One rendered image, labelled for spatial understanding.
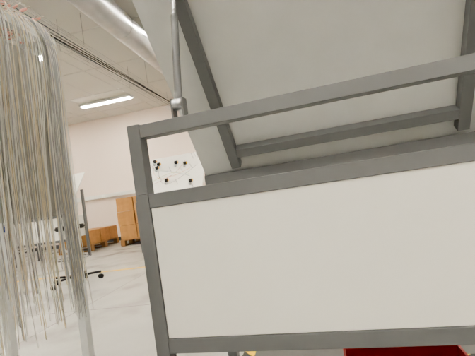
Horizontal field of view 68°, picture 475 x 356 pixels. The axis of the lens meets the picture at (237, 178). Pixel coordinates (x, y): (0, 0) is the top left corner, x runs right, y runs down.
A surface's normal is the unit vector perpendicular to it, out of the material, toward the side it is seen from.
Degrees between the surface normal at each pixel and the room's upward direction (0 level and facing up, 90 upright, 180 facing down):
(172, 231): 90
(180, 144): 90
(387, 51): 129
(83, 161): 90
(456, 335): 90
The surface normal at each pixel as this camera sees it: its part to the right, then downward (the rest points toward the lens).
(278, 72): -0.11, 0.62
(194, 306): -0.25, 0.00
